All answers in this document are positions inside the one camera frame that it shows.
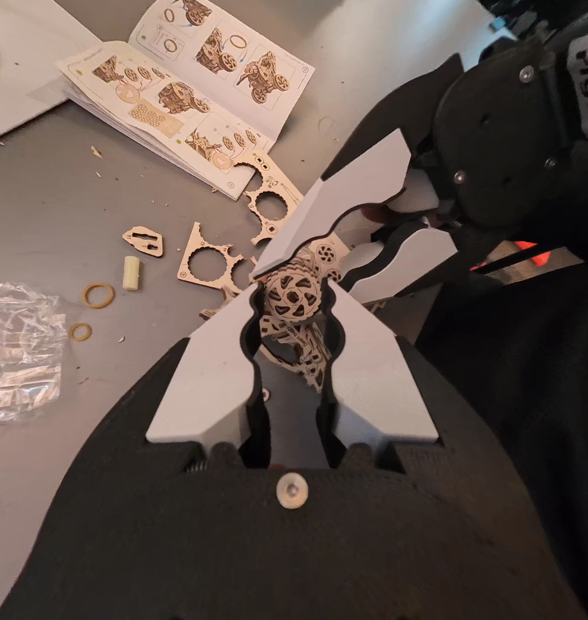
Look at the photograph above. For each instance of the white board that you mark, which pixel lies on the white board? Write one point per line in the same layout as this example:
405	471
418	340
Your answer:
22	87

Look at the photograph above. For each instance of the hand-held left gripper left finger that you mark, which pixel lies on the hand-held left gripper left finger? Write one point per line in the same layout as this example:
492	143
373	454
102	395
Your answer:
202	387

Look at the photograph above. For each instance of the large rubber band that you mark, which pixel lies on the large rubber band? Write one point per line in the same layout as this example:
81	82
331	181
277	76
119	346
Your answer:
84	295

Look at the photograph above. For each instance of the shield-shaped wooden offcut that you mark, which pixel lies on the shield-shaped wooden offcut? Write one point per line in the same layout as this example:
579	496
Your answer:
129	237

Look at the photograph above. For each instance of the clear plastic bag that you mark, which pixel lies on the clear plastic bag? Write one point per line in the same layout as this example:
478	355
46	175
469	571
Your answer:
17	348

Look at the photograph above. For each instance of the wooden buggy model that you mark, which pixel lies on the wooden buggy model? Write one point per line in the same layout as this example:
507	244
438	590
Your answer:
294	290

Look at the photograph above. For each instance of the wooden sheet with round holes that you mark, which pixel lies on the wooden sheet with round holes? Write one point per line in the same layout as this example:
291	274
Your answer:
280	183

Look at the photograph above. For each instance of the person's right hand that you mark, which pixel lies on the person's right hand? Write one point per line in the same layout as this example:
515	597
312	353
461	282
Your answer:
374	213

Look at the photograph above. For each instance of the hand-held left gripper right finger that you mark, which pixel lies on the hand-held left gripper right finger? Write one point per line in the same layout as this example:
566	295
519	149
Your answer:
381	387

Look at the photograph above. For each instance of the instruction booklet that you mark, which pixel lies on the instruction booklet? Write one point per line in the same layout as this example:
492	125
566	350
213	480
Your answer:
177	97

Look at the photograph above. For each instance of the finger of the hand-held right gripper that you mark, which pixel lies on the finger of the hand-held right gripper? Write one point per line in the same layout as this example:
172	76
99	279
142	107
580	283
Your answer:
352	179
415	261

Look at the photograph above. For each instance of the orange traffic cone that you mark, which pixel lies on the orange traffic cone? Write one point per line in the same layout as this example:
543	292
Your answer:
531	249

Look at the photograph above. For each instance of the small rubber band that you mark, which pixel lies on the small rubber band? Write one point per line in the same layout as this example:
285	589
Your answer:
71	332

